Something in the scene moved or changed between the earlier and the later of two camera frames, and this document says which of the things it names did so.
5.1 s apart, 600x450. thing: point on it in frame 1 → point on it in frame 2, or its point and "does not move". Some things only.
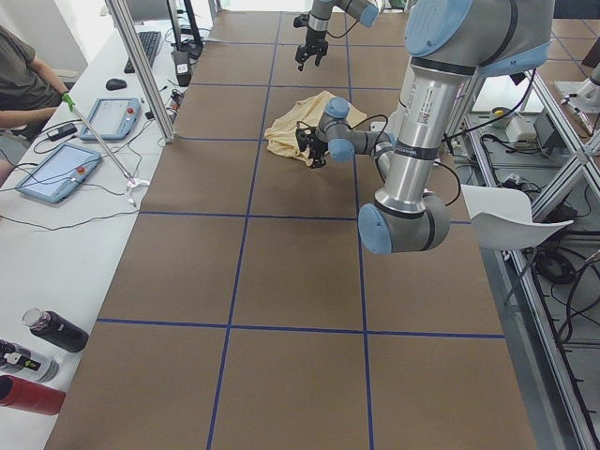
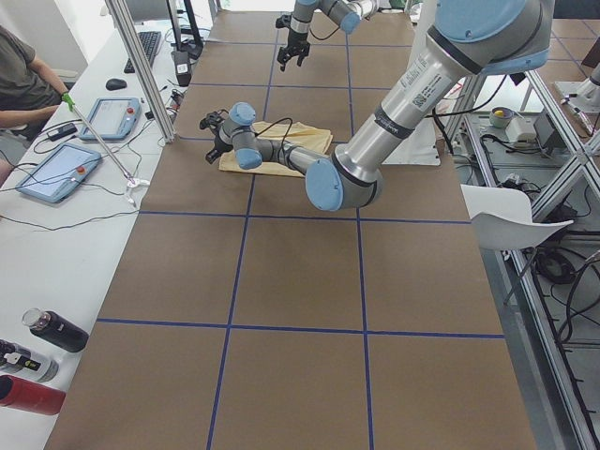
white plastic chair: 502,218 does not move
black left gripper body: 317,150 → 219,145
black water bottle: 56,329 does not move
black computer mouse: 115,84 does not move
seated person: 29,95 does not move
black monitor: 147,10 does not move
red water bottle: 31,397 does not move
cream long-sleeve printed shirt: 281,135 → 305,138
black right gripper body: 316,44 → 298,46
